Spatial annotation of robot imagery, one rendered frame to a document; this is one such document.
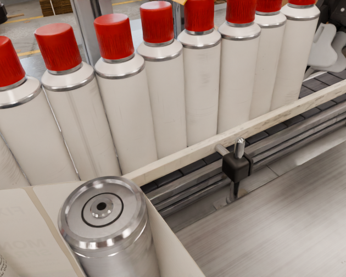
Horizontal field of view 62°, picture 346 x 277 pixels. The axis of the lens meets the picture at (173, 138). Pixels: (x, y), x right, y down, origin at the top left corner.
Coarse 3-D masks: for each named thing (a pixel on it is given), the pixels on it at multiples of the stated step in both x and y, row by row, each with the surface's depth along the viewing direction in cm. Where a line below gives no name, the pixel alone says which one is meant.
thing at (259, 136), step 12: (312, 84) 54; (324, 84) 54; (300, 96) 51; (312, 108) 48; (324, 108) 48; (288, 120) 46; (300, 120) 46; (264, 132) 44; (276, 132) 45; (252, 144) 44; (216, 156) 41; (120, 168) 40; (180, 168) 40; (192, 168) 39; (156, 180) 38; (168, 180) 38; (144, 192) 37
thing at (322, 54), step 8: (320, 24) 41; (328, 24) 41; (320, 32) 42; (328, 32) 41; (320, 40) 42; (328, 40) 41; (312, 48) 43; (320, 48) 42; (328, 48) 41; (312, 56) 43; (320, 56) 42; (328, 56) 41; (336, 56) 40; (312, 64) 43; (320, 64) 42; (328, 64) 41
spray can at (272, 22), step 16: (272, 0) 34; (256, 16) 36; (272, 16) 35; (272, 32) 36; (272, 48) 37; (256, 64) 38; (272, 64) 39; (256, 80) 40; (272, 80) 41; (256, 96) 42; (256, 112) 43
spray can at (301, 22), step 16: (288, 0) 37; (304, 0) 36; (288, 16) 37; (304, 16) 36; (288, 32) 38; (304, 32) 37; (288, 48) 39; (304, 48) 39; (288, 64) 40; (304, 64) 41; (288, 80) 42; (272, 96) 45; (288, 96) 44
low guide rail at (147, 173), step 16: (320, 96) 45; (336, 96) 47; (272, 112) 42; (288, 112) 43; (240, 128) 40; (256, 128) 41; (208, 144) 38; (224, 144) 39; (160, 160) 36; (176, 160) 36; (192, 160) 38; (128, 176) 34; (144, 176) 35; (160, 176) 36
